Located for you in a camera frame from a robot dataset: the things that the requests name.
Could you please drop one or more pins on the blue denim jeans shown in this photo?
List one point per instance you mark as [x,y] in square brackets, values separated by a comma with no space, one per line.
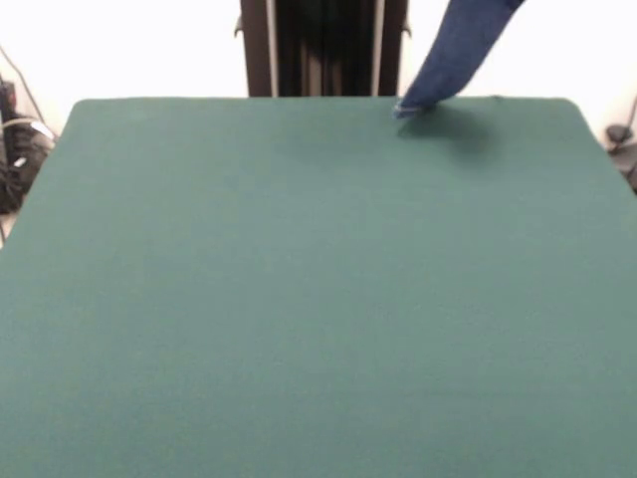
[458,50]

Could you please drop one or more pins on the dark green table cloth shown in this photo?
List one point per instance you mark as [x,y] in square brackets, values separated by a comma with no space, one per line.
[199,299]

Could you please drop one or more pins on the black power adapter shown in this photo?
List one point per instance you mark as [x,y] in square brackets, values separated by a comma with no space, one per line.
[617,133]

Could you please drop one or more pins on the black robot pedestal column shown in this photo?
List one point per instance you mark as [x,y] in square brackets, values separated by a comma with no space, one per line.
[323,50]

